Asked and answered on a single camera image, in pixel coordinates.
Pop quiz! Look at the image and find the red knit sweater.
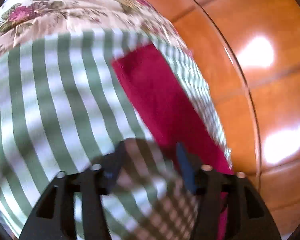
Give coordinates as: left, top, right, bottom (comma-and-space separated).
111, 43, 235, 240

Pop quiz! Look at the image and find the floral bedspread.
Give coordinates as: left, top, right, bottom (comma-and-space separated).
0, 0, 188, 56

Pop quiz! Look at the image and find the green white checkered bedsheet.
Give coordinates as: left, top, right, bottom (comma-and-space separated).
0, 28, 227, 239

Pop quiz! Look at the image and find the wooden wardrobe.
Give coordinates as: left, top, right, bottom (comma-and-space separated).
147, 0, 300, 239

